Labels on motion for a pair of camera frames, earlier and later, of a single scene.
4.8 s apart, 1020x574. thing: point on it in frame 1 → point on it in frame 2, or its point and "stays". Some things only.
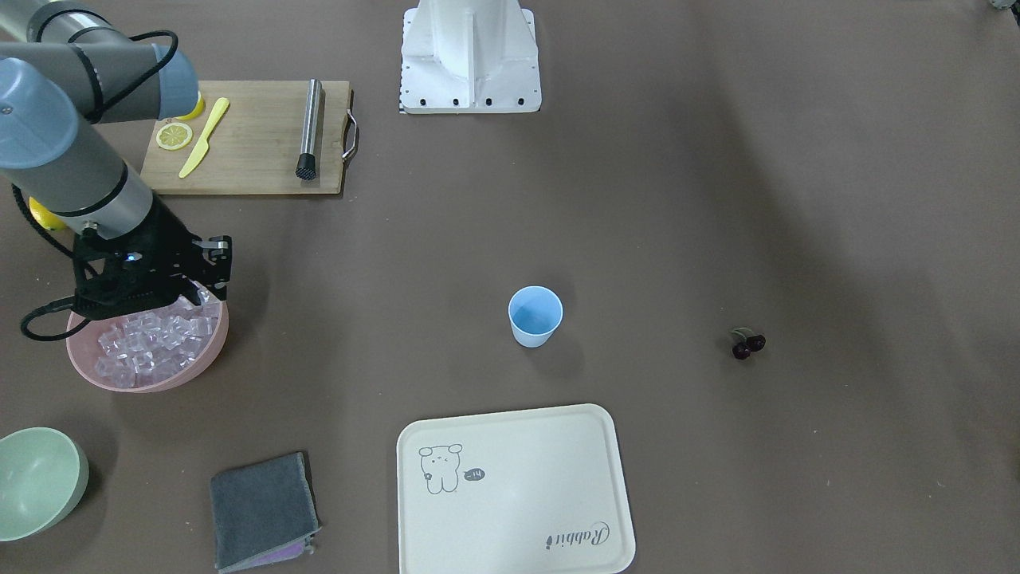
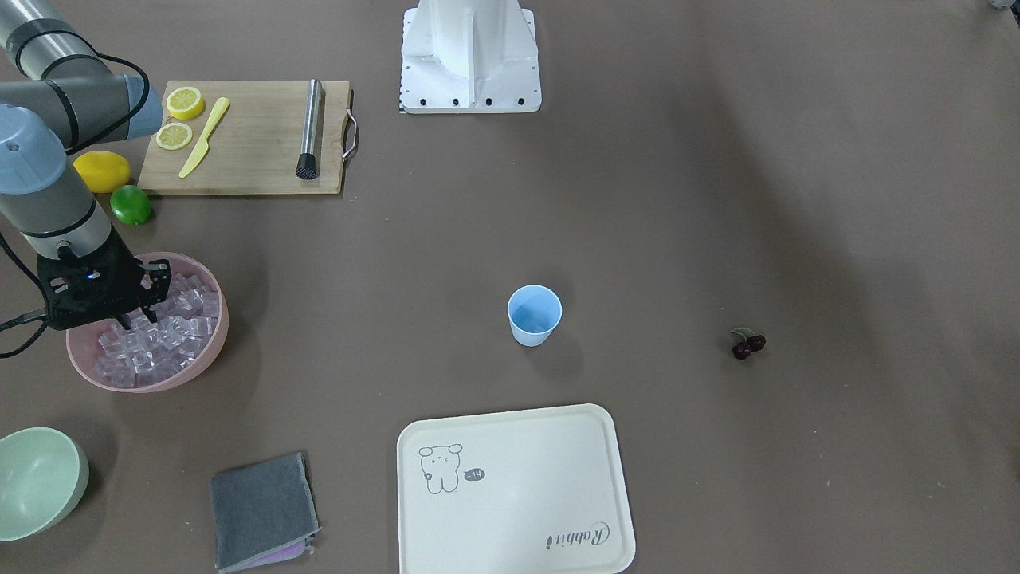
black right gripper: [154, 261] → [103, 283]
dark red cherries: [753, 343] stays
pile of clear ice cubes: [140, 348] stays
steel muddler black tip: [306, 168] stays
